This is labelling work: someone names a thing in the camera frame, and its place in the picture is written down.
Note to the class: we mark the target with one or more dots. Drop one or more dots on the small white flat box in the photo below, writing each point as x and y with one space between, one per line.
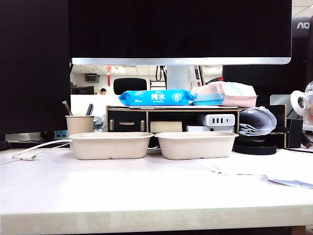
195 128

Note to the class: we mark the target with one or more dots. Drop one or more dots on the beige paper box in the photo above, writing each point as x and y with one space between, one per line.
110 147
195 147

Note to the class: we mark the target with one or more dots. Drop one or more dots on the white box with red print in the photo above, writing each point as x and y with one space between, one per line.
194 74

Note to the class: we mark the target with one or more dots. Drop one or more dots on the black small box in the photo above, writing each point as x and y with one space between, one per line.
294 133

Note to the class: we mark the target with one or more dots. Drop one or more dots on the wooden desk organizer shelf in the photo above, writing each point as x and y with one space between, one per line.
147 120

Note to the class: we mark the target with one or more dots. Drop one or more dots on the beige sticky note block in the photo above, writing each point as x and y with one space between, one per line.
166 126

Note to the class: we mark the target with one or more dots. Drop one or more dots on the blue wet wipes pack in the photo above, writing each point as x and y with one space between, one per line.
156 98

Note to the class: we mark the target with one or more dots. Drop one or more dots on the black organizer drawer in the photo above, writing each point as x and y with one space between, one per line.
127 117

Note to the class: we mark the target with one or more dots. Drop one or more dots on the black office chair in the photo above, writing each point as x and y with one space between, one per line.
130 85

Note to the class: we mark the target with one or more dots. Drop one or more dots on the clear plastic container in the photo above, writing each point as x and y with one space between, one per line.
99 123

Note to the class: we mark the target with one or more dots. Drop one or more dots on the person in background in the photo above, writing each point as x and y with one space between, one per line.
103 91

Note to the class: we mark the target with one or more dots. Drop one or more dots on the white USB power strip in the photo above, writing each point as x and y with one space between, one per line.
221 120

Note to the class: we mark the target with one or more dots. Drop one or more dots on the black pen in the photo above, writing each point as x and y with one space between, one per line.
89 109

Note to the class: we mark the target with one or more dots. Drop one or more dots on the red hanging knot ornament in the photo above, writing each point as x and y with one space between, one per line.
108 69

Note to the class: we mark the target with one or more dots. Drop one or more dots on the beige paper cup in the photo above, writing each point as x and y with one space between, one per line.
79 124

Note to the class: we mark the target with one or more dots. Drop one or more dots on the pink tissue pack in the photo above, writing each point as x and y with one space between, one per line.
234 98

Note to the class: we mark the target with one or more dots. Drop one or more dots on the silver-bezel computer monitor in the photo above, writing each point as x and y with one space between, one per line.
171 29

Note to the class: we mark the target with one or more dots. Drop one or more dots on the silver pen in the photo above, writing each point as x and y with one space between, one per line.
67 108

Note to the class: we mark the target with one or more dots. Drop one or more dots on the curled paper stack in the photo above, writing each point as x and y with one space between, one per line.
258 120

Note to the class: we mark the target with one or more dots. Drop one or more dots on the black round monitor base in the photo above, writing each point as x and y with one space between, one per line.
255 148

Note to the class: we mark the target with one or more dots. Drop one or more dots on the black round knob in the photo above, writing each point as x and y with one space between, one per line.
47 135

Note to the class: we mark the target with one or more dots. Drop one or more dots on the black AOC monitor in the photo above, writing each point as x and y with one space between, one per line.
269 78

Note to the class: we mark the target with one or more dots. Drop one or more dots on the silver metal plate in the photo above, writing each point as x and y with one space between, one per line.
279 100

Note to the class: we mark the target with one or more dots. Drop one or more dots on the dark computer monitor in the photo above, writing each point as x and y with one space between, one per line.
31 73

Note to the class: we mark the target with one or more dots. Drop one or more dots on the white tape roll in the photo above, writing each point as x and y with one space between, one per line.
294 95

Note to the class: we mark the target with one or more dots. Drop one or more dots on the bluish folded paper sheet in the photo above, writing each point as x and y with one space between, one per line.
291 181

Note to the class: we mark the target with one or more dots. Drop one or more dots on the clear plastic bag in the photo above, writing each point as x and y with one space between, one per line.
310 88

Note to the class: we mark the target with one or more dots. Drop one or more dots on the grey wall unit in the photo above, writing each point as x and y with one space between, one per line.
92 78

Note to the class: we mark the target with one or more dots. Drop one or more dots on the blue wall socket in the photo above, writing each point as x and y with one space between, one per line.
61 134

